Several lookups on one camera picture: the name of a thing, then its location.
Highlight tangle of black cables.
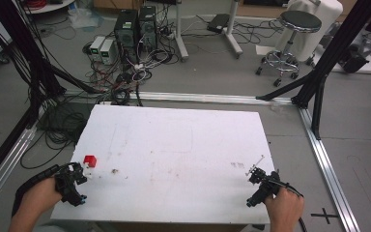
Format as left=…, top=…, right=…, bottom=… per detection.
left=19, top=47, right=182, bottom=170

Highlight flat black box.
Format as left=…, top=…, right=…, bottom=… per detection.
left=206, top=13, right=230, bottom=35

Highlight white power supply box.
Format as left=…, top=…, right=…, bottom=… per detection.
left=100, top=38, right=118, bottom=66
left=89, top=35, right=106, bottom=62

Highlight person's right hand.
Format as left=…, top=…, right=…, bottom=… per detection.
left=264, top=187, right=305, bottom=232

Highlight thin white rod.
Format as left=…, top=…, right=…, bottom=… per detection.
left=244, top=155, right=266, bottom=177

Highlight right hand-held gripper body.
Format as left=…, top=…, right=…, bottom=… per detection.
left=245, top=170, right=283, bottom=209

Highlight aluminium floor rail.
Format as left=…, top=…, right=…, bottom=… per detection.
left=298, top=105, right=361, bottom=232
left=0, top=105, right=46, bottom=218
left=61, top=89, right=299, bottom=106

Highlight thin black cable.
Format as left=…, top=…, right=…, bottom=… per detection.
left=269, top=179, right=308, bottom=232

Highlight person's left hand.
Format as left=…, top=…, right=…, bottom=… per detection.
left=18, top=176, right=64, bottom=223

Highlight round white table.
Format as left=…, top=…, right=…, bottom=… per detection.
left=22, top=0, right=76, bottom=15

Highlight clear plastic bag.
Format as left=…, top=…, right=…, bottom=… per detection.
left=68, top=6, right=105, bottom=31

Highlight white desk legs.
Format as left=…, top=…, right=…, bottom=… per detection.
left=173, top=0, right=244, bottom=63

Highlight black device on white board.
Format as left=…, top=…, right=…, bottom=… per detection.
left=312, top=32, right=371, bottom=75

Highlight black round stool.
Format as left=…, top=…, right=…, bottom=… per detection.
left=254, top=10, right=323, bottom=88

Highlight red cube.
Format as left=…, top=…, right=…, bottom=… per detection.
left=83, top=155, right=99, bottom=169

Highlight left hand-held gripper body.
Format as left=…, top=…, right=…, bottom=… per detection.
left=53, top=161, right=89, bottom=208

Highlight black frame post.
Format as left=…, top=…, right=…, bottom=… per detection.
left=0, top=0, right=104, bottom=191
left=255, top=0, right=371, bottom=141

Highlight black computer tower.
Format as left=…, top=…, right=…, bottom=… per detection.
left=138, top=5, right=158, bottom=52
left=113, top=9, right=140, bottom=65

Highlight black sleeved cable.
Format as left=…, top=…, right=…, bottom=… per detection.
left=11, top=163, right=61, bottom=218

